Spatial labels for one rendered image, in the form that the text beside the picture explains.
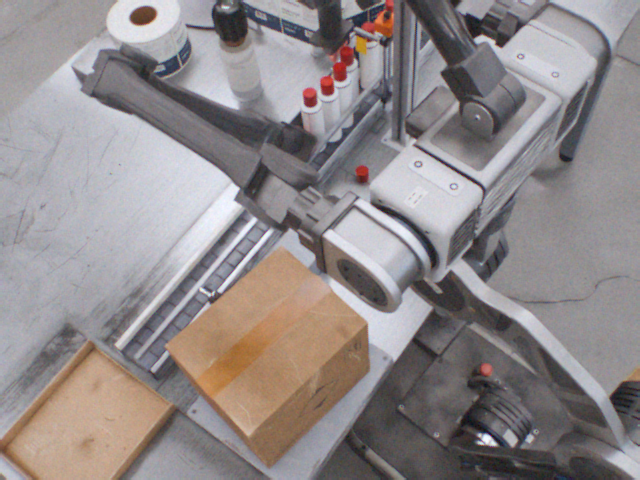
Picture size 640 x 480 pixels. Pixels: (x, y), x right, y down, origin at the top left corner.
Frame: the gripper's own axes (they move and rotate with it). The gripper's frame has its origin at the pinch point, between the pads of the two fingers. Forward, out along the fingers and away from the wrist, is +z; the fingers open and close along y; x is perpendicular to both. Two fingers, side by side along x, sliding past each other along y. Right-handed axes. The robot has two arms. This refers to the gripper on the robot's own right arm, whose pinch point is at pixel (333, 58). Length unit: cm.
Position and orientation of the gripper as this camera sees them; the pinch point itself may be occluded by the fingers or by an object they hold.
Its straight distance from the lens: 185.0
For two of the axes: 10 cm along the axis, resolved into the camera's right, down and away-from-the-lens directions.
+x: 8.0, 4.8, -3.5
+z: 0.8, 5.0, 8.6
